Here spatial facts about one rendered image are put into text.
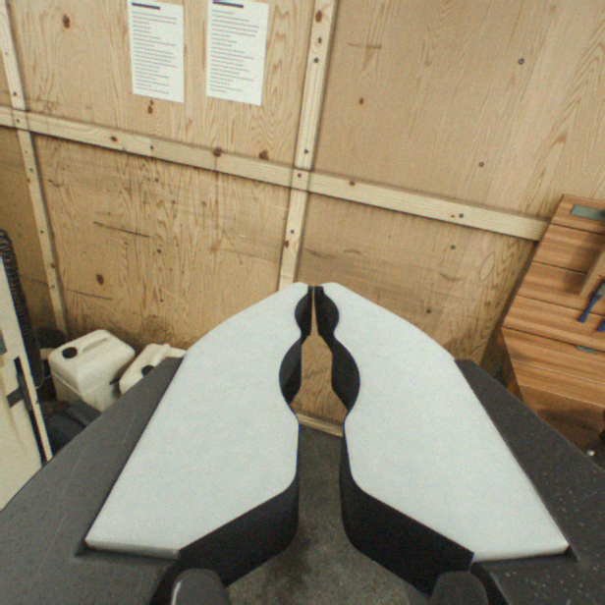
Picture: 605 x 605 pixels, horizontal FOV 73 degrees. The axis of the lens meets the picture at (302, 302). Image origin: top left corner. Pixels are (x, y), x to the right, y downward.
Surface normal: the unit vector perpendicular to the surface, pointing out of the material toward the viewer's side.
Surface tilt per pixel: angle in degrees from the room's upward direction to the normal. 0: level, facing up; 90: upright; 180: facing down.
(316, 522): 0
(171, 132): 90
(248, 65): 90
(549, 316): 90
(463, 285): 91
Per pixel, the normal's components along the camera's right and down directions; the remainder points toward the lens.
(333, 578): 0.15, -0.85
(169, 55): -0.25, 0.47
